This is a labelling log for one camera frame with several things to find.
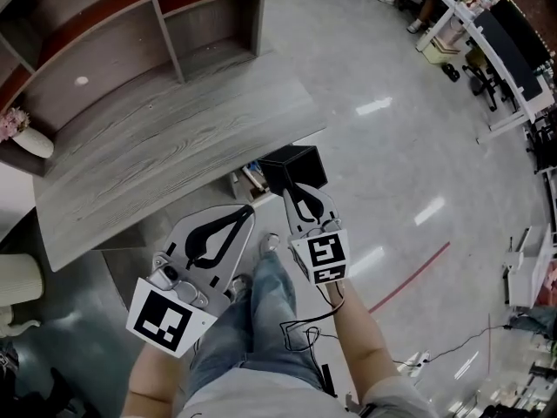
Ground long white office desk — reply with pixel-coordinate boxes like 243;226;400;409
404;0;552;143

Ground white ribbed chair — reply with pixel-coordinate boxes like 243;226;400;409
0;253;45;339

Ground white power strip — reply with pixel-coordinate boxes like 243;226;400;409
404;349;432;367

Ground black computer monitor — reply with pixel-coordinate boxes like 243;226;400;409
489;0;552;73

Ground red floor tape strip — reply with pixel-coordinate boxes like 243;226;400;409
368;240;452;314

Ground person's right grey shoe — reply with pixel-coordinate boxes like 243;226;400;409
259;232;280;260

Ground black box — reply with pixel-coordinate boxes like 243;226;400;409
258;145;328;196

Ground small white cabinet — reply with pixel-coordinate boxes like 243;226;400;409
502;224;557;308

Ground person's blue jeans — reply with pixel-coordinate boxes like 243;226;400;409
186;248;325;400

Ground white shelf rack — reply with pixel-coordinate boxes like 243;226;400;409
539;170;557;246

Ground pink flower bunch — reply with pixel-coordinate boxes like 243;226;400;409
0;106;31;143

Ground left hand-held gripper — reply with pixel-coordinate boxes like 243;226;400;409
124;204;256;359

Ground person's left grey shoe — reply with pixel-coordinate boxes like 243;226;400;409
230;274;254;300

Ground person's grey shoe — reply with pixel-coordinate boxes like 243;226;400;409
230;274;254;300
259;232;280;260

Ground black office chair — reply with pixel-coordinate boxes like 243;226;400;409
461;52;511;112
525;106;557;174

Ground person's right forearm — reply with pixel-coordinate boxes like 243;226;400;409
324;279;399;404

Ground grey wooden desk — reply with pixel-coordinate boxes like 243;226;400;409
32;52;328;273

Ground person's left forearm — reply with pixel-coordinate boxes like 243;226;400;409
124;341;192;418

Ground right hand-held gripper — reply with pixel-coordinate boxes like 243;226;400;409
282;184;351;286

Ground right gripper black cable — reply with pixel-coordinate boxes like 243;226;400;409
278;285;349;365

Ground white ribbed vase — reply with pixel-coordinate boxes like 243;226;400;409
11;127;56;159

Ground thin floor cable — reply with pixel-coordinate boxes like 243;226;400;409
391;322;513;365

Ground pink waste bin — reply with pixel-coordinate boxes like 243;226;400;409
443;17;469;45

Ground person's white t-shirt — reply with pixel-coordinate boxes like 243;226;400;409
173;366;440;418

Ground cream storage box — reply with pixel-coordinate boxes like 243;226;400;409
420;37;461;64

